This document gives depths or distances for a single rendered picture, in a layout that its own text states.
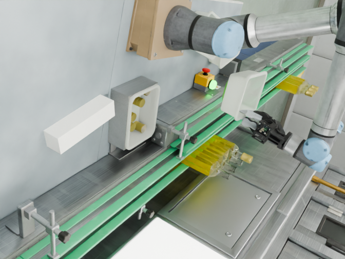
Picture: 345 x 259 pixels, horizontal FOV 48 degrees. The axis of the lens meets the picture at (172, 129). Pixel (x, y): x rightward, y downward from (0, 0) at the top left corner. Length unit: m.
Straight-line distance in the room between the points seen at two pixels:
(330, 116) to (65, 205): 0.84
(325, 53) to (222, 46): 6.26
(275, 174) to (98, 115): 1.02
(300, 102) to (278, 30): 6.51
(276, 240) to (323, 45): 6.07
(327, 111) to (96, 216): 0.76
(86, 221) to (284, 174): 1.08
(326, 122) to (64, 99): 0.78
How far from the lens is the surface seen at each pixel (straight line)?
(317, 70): 7.56
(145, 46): 1.29
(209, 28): 1.26
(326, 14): 1.30
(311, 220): 1.78
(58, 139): 1.15
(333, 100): 1.20
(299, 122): 7.96
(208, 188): 1.68
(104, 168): 1.41
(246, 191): 1.73
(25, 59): 1.05
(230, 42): 1.25
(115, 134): 1.41
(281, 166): 2.03
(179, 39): 1.30
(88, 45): 1.19
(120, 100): 1.33
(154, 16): 1.27
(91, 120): 1.22
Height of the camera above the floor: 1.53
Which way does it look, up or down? 25 degrees down
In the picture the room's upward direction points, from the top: 115 degrees clockwise
